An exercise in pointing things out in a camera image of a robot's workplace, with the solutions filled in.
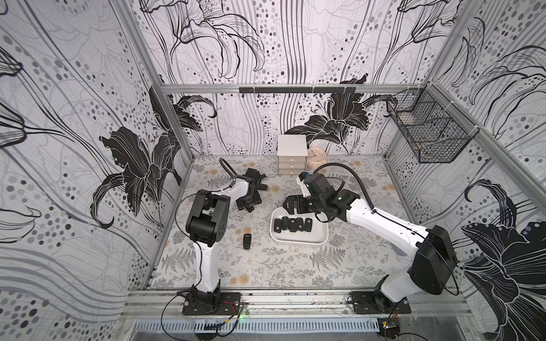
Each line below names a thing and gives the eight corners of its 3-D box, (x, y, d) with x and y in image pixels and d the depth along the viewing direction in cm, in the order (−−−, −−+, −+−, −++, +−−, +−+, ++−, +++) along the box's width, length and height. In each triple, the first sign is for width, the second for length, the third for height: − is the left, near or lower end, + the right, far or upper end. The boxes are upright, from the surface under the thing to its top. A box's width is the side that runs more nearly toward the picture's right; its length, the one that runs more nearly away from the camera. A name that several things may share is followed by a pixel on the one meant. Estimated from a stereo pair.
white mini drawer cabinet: (277, 176, 113) (277, 157, 101) (278, 153, 124) (277, 133, 113) (305, 176, 113) (308, 157, 101) (303, 153, 124) (305, 133, 113)
